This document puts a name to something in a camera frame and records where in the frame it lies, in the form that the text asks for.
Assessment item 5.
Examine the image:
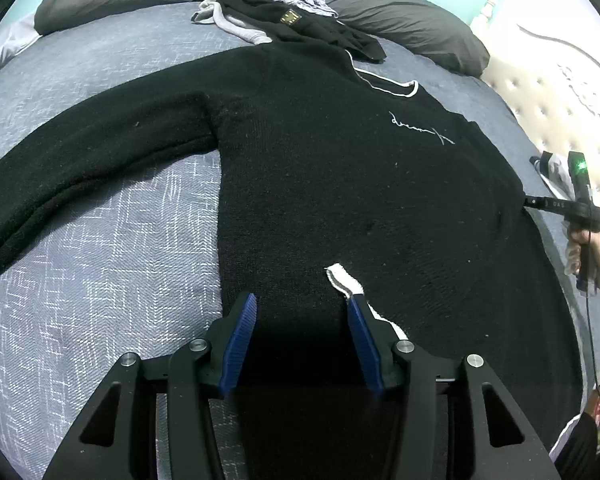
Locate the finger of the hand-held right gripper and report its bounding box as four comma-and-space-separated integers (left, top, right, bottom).
522, 194, 577, 215

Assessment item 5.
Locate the cream tufted headboard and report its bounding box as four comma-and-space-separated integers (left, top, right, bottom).
469, 0, 600, 311

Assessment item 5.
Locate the black knit sweater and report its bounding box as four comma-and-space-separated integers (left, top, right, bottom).
0, 40, 590, 466

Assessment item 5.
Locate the grey hoodie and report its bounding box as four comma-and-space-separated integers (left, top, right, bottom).
190, 0, 274, 47

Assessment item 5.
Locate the thin black cable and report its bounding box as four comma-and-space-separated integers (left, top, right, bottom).
582, 287, 600, 411

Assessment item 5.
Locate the grey folded garment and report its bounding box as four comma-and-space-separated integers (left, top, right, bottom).
529, 151, 578, 201

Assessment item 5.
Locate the blue-grey patterned bed sheet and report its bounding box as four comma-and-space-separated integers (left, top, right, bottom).
0, 0, 600, 480

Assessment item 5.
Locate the black garment with gold label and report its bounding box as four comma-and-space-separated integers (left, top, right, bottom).
214, 0, 387, 65

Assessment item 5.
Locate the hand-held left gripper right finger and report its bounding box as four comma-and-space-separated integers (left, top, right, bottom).
346, 295, 562, 480

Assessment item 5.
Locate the light lavender sheet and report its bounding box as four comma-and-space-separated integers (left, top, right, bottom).
0, 12, 42, 87

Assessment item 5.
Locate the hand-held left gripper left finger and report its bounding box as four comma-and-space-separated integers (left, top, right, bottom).
42, 292, 259, 480

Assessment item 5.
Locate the person's black clothing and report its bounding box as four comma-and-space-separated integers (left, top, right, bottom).
550, 412, 600, 480

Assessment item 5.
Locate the person's right hand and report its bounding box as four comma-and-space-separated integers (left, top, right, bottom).
564, 227, 600, 293

